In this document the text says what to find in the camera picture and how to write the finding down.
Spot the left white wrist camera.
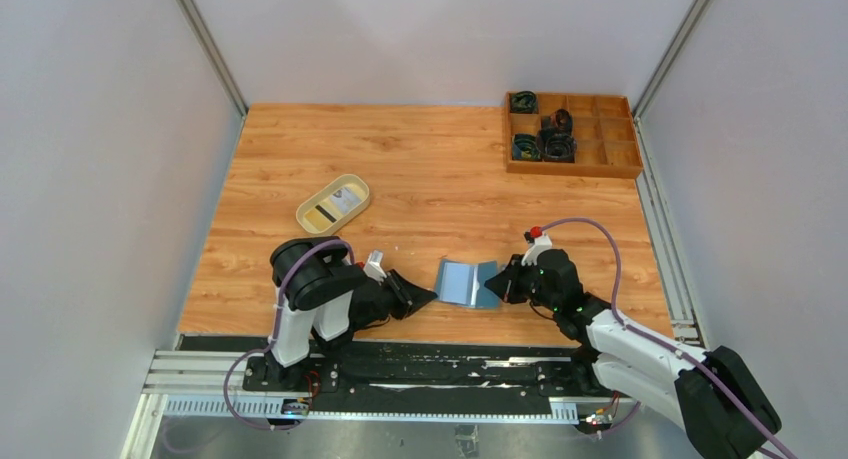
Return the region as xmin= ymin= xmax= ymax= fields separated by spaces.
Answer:
xmin=362 ymin=250 xmax=387 ymax=283

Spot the rolled dark belt centre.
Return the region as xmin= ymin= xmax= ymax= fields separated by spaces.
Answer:
xmin=541 ymin=108 xmax=573 ymax=135

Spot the blue card holder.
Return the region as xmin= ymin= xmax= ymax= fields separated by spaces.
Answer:
xmin=434 ymin=259 xmax=501 ymax=310

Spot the aluminium rail frame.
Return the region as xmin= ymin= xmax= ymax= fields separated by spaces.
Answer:
xmin=142 ymin=349 xmax=747 ymax=425

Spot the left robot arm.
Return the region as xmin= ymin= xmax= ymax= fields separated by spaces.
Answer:
xmin=244 ymin=236 xmax=438 ymax=391

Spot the wooden compartment box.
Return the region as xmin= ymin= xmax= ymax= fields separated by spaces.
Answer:
xmin=502 ymin=91 xmax=643 ymax=179

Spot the rolled black belt lower centre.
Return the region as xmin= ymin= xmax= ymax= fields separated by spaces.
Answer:
xmin=537 ymin=129 xmax=577 ymax=163

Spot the rolled dark belt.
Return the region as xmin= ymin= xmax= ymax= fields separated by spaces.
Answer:
xmin=541 ymin=108 xmax=573 ymax=135
xmin=509 ymin=90 xmax=538 ymax=114

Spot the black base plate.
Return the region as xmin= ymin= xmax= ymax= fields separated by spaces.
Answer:
xmin=222 ymin=341 xmax=632 ymax=421

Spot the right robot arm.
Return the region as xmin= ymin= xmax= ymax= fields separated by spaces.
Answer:
xmin=485 ymin=249 xmax=782 ymax=458

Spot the rolled blue belt lower left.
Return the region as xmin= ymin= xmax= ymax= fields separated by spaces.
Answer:
xmin=511 ymin=133 xmax=541 ymax=162

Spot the cream oval tray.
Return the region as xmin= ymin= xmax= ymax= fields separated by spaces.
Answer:
xmin=295 ymin=174 xmax=371 ymax=236

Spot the gold card with black stripe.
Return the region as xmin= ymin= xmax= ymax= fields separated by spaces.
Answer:
xmin=304 ymin=204 xmax=337 ymax=232

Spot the rolled dark belt top left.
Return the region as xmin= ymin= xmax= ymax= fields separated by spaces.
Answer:
xmin=509 ymin=90 xmax=538 ymax=114

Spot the white printed card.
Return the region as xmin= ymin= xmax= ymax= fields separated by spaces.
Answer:
xmin=330 ymin=186 xmax=362 ymax=214

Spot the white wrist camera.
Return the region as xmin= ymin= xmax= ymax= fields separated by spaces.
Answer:
xmin=362 ymin=250 xmax=387 ymax=283
xmin=521 ymin=233 xmax=553 ymax=266

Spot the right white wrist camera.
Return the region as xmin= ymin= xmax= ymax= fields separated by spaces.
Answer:
xmin=521 ymin=233 xmax=553 ymax=266

